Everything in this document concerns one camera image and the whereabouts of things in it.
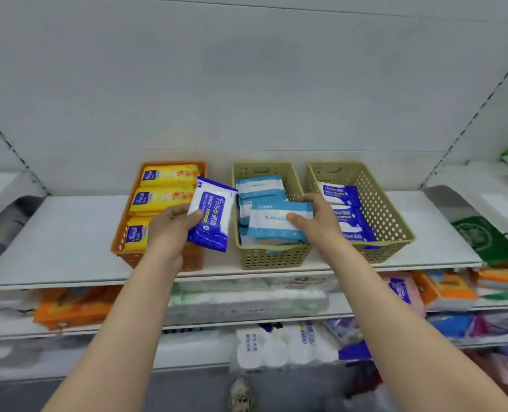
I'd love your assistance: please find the green and white tissue pack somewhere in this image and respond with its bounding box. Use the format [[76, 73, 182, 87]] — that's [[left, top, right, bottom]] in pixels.
[[164, 276, 340, 327]]

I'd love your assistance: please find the person's left forearm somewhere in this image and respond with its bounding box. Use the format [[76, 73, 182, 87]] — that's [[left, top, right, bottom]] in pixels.
[[41, 252, 184, 412]]

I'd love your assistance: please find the leopard print shoe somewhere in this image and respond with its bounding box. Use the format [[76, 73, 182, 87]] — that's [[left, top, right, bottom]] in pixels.
[[228, 377, 254, 412]]

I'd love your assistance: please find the blue tissue pack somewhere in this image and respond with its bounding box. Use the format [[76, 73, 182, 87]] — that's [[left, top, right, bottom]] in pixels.
[[324, 317, 373, 362]]

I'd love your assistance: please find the orange plastic basket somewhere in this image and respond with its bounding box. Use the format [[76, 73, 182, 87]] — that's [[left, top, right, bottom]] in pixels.
[[111, 161, 208, 272]]

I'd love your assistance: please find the orange white tissue pack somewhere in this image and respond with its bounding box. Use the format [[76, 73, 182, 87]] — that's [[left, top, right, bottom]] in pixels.
[[412, 270, 477, 312]]

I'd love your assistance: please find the pink tissue pack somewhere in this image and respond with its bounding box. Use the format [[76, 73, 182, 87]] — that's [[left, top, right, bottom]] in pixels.
[[382, 272, 426, 316]]

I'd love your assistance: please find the white bag blue print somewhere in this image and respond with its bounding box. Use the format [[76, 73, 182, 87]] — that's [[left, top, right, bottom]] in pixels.
[[234, 321, 340, 373]]

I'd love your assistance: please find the person's right hand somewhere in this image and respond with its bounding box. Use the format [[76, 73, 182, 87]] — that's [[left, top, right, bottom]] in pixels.
[[286, 192, 349, 253]]

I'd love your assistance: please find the white wrapped paper pack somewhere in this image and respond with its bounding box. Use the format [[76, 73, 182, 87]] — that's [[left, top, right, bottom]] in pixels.
[[0, 197, 45, 275]]

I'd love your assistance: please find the person's left hand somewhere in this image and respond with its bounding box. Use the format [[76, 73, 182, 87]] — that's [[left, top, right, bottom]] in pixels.
[[144, 203, 205, 271]]

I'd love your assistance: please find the light blue wipes pack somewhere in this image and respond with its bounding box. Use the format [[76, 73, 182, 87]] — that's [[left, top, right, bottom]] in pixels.
[[247, 201, 314, 241]]

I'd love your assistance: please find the row of blue packs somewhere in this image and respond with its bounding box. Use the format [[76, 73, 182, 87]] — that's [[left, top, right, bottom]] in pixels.
[[427, 311, 508, 344]]

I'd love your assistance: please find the olive plastic basket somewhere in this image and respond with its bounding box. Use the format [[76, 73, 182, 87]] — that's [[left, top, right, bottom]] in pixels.
[[231, 161, 314, 271], [305, 161, 417, 264]]

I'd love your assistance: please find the person's right forearm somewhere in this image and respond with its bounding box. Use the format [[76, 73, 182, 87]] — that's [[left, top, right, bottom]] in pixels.
[[322, 237, 508, 412]]

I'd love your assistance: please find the green printed bag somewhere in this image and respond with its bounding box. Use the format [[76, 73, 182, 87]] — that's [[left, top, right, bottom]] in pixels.
[[452, 216, 508, 267]]

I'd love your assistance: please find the orange paper roll pack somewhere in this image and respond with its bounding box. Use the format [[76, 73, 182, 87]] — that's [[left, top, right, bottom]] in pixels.
[[33, 285, 124, 331], [475, 263, 508, 295]]

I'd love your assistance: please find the stack of blue wipes packets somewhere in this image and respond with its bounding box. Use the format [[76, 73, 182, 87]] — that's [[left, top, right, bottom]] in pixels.
[[235, 175, 289, 247]]

